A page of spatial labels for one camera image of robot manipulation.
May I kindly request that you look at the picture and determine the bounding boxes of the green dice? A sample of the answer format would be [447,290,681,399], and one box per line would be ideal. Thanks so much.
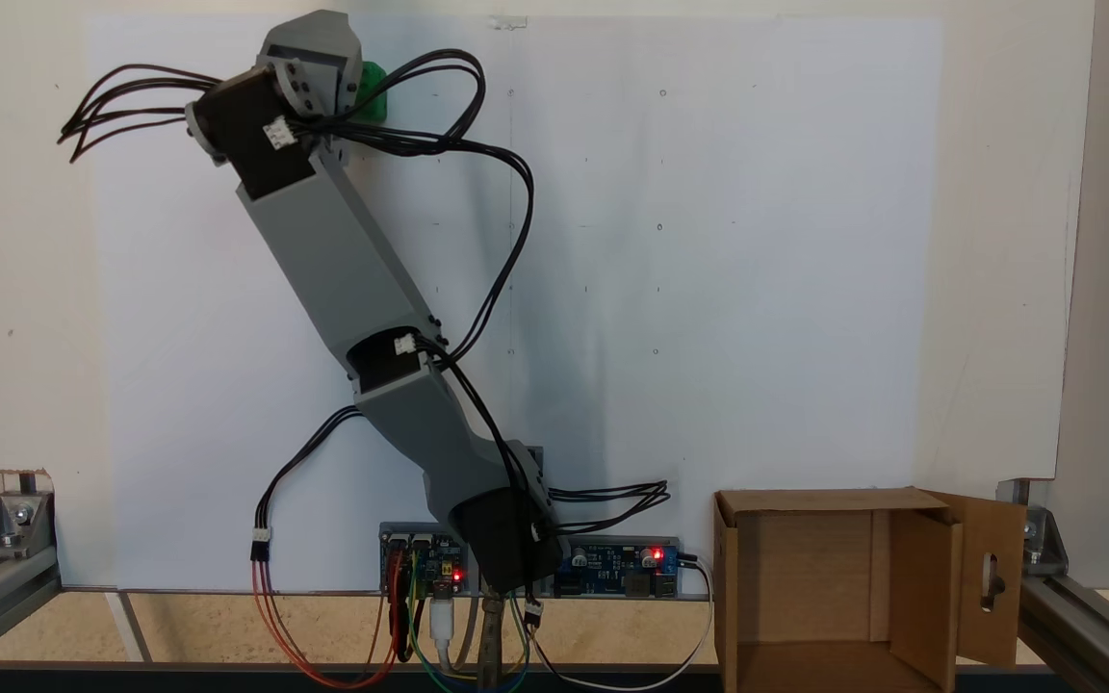
[354,61,390,123]

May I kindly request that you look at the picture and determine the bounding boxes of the motor driver circuit board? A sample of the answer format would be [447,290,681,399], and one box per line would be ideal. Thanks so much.
[381,526,471,594]

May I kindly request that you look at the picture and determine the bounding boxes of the blue power circuit board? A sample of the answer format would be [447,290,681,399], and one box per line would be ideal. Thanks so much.
[554,539,681,599]

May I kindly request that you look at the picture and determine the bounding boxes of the metal table clamp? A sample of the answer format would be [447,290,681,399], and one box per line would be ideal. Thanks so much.
[476,592,509,692]

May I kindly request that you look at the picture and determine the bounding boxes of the brown cardboard box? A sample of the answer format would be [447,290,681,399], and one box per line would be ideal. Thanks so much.
[713,486,1029,693]

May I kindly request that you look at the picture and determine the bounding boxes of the black cable bundle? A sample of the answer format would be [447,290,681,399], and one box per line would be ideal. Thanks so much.
[57,63,220,165]
[547,479,671,536]
[319,48,537,372]

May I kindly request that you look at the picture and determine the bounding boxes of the black cable with white connector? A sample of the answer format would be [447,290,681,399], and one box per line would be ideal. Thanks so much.
[249,404,365,563]

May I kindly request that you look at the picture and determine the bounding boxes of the orange cable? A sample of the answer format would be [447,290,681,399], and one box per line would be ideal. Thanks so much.
[251,558,407,690]

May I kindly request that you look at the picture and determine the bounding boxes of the metal corner bracket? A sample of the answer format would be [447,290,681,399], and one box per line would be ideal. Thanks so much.
[997,478,1068,577]
[0,470,57,561]

